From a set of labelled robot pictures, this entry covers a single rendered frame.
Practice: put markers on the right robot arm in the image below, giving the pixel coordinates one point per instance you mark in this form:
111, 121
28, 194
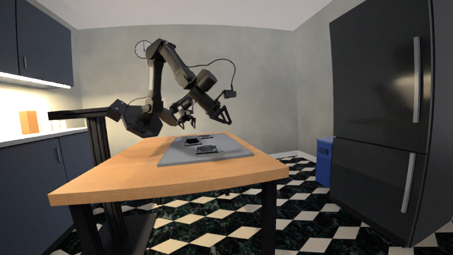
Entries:
158, 53

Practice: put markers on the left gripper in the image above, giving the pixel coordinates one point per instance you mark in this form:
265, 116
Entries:
185, 118

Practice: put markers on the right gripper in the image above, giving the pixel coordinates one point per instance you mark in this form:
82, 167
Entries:
213, 108

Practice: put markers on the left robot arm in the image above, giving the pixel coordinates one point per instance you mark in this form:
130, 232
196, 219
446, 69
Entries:
183, 104

